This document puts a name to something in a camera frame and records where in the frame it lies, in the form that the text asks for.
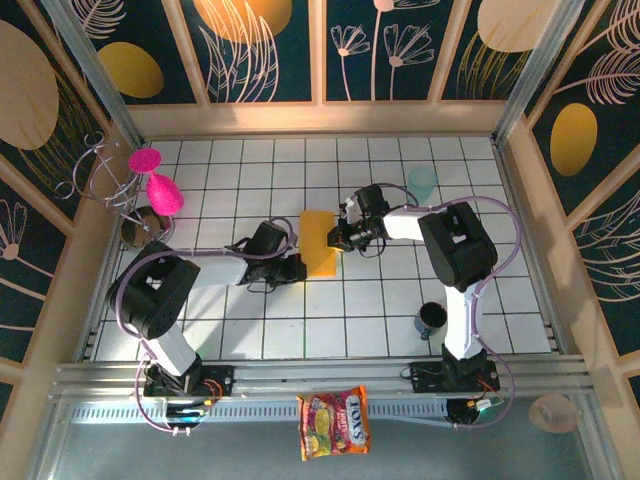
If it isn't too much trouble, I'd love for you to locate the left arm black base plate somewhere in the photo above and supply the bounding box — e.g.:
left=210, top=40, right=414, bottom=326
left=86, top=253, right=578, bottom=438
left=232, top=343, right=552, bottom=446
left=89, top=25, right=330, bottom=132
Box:
left=143, top=363, right=236, bottom=399

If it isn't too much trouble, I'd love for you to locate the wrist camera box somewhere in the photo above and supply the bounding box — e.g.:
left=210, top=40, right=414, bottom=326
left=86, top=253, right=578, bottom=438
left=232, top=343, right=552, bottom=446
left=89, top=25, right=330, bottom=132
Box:
left=341, top=183, right=392, bottom=222
left=247, top=221, right=287, bottom=257

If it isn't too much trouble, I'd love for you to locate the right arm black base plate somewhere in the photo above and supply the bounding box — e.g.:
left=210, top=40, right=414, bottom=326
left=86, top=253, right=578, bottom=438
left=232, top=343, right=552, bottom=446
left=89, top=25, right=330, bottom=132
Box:
left=401, top=359, right=500, bottom=394

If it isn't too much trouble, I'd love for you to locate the Fox's candy bag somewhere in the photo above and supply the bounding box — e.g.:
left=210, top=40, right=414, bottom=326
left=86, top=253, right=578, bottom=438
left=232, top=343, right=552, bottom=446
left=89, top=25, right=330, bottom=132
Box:
left=295, top=383, right=372, bottom=462

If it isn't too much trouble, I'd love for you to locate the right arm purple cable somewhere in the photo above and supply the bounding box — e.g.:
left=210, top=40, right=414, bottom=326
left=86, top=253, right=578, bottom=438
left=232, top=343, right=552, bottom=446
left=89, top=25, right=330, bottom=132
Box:
left=369, top=183, right=524, bottom=430

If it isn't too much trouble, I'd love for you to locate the silver wire glass rack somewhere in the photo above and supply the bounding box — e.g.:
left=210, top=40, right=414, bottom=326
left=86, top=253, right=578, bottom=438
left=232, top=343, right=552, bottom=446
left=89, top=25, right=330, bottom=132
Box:
left=53, top=132, right=175, bottom=254

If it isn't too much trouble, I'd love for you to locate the dark mug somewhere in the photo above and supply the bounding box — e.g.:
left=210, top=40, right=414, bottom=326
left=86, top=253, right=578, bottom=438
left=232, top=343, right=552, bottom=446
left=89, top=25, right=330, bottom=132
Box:
left=413, top=301, right=450, bottom=342

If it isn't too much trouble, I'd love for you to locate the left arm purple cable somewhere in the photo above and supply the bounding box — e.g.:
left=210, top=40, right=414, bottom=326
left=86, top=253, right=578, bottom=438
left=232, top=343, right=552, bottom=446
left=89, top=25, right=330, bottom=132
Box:
left=115, top=215, right=301, bottom=435

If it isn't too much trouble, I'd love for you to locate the slotted metal cable tray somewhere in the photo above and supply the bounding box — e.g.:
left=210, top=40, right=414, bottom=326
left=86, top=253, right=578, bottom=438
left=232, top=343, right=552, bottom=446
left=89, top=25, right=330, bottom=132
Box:
left=64, top=403, right=451, bottom=425

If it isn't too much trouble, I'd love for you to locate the clear wine glass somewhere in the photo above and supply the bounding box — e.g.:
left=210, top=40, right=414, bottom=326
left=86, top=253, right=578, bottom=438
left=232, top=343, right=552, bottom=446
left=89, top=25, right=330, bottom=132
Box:
left=528, top=392, right=584, bottom=435

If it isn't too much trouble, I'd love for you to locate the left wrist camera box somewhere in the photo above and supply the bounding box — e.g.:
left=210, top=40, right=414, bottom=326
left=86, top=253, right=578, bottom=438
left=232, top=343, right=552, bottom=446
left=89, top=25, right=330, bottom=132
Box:
left=247, top=221, right=287, bottom=257

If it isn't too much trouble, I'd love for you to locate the teal translucent plastic cup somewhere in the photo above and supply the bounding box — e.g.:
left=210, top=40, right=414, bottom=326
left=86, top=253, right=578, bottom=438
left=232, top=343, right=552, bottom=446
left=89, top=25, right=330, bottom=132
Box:
left=405, top=166, right=440, bottom=207

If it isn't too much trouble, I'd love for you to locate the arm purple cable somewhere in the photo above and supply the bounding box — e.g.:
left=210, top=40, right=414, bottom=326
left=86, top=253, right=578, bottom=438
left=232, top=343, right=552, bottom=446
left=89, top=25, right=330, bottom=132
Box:
left=115, top=215, right=301, bottom=435
left=369, top=183, right=524, bottom=430

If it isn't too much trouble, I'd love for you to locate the aluminium mounting rail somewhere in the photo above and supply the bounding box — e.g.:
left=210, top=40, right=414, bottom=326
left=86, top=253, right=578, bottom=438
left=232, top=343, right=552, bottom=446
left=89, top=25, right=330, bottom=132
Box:
left=48, top=353, right=597, bottom=401

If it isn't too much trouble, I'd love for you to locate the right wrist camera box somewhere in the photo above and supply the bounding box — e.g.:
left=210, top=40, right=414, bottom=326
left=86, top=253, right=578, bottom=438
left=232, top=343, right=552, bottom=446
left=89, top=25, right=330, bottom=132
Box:
left=341, top=183, right=392, bottom=222

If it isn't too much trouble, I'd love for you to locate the aluminium frame post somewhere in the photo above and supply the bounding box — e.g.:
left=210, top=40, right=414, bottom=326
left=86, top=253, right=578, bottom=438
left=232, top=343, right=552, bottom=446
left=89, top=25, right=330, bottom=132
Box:
left=492, top=0, right=586, bottom=145
left=42, top=0, right=147, bottom=147

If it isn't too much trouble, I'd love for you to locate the yellow cloth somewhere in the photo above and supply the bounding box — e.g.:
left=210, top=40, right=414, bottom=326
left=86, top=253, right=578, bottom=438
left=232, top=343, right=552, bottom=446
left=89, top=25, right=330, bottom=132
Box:
left=298, top=209, right=341, bottom=279

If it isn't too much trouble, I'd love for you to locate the pink wine glass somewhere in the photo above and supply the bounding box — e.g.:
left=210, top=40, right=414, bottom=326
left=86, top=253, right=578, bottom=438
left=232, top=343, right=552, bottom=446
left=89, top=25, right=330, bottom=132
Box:
left=127, top=147, right=186, bottom=218

